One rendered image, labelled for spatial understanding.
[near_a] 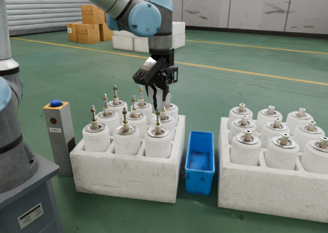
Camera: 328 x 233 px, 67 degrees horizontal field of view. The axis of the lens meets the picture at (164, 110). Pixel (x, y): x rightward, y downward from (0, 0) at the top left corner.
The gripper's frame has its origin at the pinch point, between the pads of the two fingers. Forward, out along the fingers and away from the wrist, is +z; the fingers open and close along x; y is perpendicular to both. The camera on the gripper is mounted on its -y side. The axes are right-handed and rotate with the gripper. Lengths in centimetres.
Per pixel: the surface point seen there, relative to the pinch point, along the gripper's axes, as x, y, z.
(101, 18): 320, 224, -3
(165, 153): -4.6, -0.5, 15.7
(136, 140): 5.5, -4.6, 12.3
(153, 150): -1.8, -3.6, 14.3
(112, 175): 9.5, -13.8, 24.4
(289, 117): -33, 45, 10
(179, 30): 180, 261, 9
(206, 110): 24, 78, 35
